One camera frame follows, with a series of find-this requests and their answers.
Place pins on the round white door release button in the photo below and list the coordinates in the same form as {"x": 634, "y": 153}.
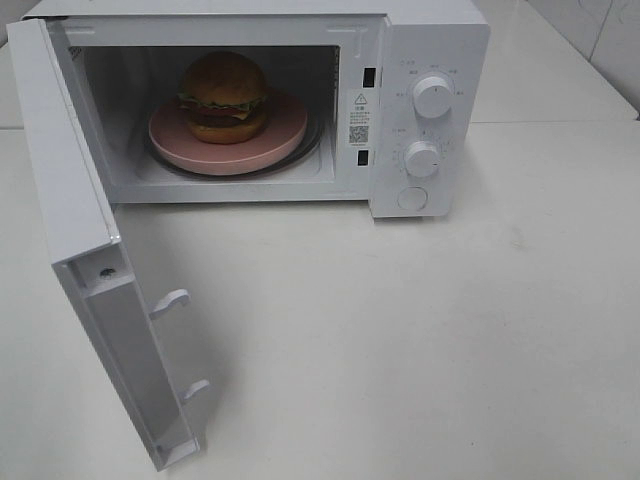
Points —
{"x": 412, "y": 199}

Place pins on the pink round plate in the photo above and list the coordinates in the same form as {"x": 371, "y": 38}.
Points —
{"x": 227, "y": 145}

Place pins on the toy burger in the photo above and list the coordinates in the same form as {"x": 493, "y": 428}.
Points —
{"x": 224, "y": 94}

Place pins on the white microwave door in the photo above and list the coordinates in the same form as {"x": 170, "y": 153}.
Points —
{"x": 86, "y": 249}

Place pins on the glass microwave turntable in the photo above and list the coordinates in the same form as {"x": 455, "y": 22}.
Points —
{"x": 309, "y": 144}

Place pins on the lower white timer knob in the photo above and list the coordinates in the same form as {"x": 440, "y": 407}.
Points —
{"x": 422, "y": 159}

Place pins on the white warning label sticker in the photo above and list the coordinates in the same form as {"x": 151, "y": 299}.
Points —
{"x": 359, "y": 117}

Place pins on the white microwave oven body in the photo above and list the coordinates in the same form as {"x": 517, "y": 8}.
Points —
{"x": 130, "y": 56}

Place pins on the upper white power knob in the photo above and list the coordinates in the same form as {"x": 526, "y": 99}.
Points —
{"x": 432, "y": 95}

